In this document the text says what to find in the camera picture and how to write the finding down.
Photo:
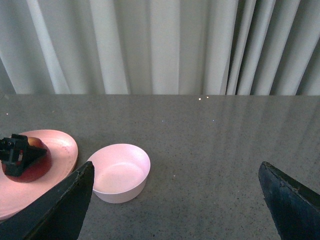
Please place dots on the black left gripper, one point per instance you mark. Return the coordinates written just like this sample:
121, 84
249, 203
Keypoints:
16, 155

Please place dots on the pale pink bowl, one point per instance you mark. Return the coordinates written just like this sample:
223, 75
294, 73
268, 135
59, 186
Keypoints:
120, 172

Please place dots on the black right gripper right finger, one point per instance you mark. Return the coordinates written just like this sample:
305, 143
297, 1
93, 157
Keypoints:
295, 208

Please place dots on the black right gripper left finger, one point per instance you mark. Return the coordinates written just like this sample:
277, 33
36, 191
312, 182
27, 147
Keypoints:
58, 214

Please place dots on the pink plate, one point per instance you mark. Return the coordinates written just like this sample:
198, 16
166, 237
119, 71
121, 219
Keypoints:
15, 196

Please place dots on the red apple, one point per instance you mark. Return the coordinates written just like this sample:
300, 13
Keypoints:
38, 169

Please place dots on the white curtain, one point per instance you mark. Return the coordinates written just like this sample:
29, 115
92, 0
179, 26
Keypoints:
176, 47

